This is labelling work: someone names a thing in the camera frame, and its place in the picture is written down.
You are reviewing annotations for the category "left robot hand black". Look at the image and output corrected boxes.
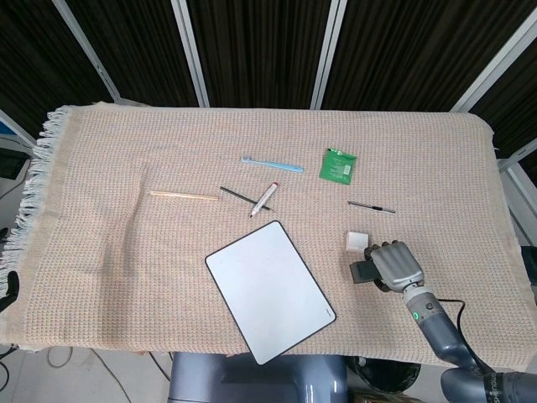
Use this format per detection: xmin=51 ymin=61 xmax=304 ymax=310
xmin=0 ymin=270 xmax=20 ymax=311

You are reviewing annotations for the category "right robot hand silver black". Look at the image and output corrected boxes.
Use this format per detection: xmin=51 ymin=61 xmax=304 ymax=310
xmin=362 ymin=239 xmax=425 ymax=294

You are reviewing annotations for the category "grey board eraser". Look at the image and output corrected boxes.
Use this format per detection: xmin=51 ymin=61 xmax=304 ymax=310
xmin=350 ymin=259 xmax=379 ymax=285

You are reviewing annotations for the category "white charger plug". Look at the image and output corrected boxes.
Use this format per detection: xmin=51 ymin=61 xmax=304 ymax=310
xmin=346 ymin=229 xmax=371 ymax=254

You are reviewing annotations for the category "black and silver pen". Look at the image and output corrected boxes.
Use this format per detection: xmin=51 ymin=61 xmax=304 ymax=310
xmin=347 ymin=200 xmax=397 ymax=215

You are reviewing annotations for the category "black round object under table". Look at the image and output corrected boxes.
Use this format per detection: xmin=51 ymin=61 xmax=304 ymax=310
xmin=355 ymin=355 xmax=422 ymax=394

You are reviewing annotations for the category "green sachet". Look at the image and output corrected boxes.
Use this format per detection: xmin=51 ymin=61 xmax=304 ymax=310
xmin=318 ymin=147 xmax=358 ymax=185

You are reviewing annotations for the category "beige woven tablecloth with fringe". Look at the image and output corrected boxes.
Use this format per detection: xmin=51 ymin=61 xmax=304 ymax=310
xmin=0 ymin=102 xmax=530 ymax=369

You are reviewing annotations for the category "black monitor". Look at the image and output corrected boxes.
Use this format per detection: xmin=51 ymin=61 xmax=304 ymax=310
xmin=0 ymin=147 xmax=29 ymax=180

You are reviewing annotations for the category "white board with black rim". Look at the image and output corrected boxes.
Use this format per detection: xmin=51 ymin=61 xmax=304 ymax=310
xmin=204 ymin=219 xmax=337 ymax=366

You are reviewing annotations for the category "red whiteboard marker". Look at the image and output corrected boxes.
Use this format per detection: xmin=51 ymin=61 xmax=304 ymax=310
xmin=249 ymin=181 xmax=281 ymax=218

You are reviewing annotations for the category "light blue toothbrush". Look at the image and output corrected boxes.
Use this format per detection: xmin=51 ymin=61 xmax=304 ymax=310
xmin=240 ymin=155 xmax=305 ymax=175

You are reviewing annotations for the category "dark pencil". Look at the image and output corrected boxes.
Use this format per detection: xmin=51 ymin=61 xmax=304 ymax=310
xmin=219 ymin=186 xmax=274 ymax=211

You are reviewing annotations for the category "blue-grey robot torso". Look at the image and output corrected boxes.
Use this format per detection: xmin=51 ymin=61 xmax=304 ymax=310
xmin=167 ymin=351 xmax=349 ymax=403

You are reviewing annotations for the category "wooden chopstick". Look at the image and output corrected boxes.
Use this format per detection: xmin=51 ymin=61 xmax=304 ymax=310
xmin=149 ymin=191 xmax=220 ymax=200
xmin=149 ymin=192 xmax=219 ymax=202

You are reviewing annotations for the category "dark fabric partition panel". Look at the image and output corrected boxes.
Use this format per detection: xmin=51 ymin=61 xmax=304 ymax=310
xmin=469 ymin=41 xmax=537 ymax=157
xmin=325 ymin=0 xmax=537 ymax=113
xmin=66 ymin=0 xmax=198 ymax=106
xmin=188 ymin=0 xmax=332 ymax=109
xmin=0 ymin=0 xmax=114 ymax=139

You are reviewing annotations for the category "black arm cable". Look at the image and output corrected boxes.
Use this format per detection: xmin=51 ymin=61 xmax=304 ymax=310
xmin=435 ymin=298 xmax=487 ymax=374

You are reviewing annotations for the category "thin floor cable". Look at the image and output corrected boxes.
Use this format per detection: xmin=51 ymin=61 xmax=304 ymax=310
xmin=46 ymin=347 xmax=169 ymax=403

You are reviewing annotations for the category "white metal rack frame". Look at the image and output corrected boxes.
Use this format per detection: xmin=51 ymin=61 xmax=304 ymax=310
xmin=497 ymin=144 xmax=537 ymax=253

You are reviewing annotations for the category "white aluminium partition post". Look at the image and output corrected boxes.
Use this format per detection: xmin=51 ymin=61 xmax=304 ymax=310
xmin=451 ymin=8 xmax=537 ymax=114
xmin=169 ymin=0 xmax=211 ymax=108
xmin=53 ymin=0 xmax=125 ymax=104
xmin=310 ymin=0 xmax=349 ymax=110

